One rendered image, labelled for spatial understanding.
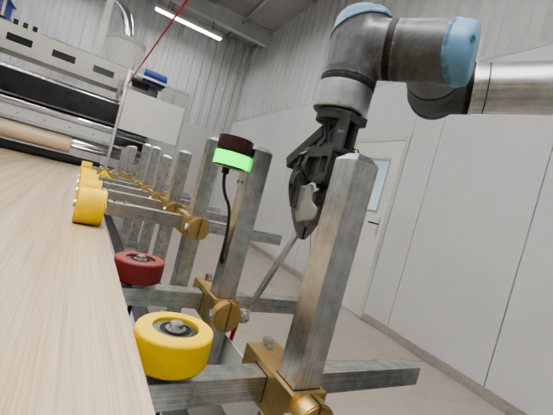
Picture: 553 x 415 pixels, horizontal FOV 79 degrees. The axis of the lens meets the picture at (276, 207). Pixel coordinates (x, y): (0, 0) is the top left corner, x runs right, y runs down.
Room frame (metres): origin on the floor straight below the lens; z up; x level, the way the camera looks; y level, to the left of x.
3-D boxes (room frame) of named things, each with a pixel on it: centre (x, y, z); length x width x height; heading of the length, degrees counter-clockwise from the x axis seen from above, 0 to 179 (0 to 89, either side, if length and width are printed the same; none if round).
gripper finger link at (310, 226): (0.56, -0.08, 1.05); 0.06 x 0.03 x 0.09; 31
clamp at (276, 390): (0.40, -0.06, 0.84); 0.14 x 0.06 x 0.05; 31
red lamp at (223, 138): (0.57, 0.09, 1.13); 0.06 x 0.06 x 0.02
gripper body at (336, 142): (0.55, -0.06, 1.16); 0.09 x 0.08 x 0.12; 31
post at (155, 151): (1.45, 0.57, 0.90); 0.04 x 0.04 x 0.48; 31
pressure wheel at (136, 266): (0.56, 0.20, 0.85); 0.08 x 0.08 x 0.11
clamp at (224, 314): (0.61, 0.07, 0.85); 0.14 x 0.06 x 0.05; 31
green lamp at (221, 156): (0.57, 0.09, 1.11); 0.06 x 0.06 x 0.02
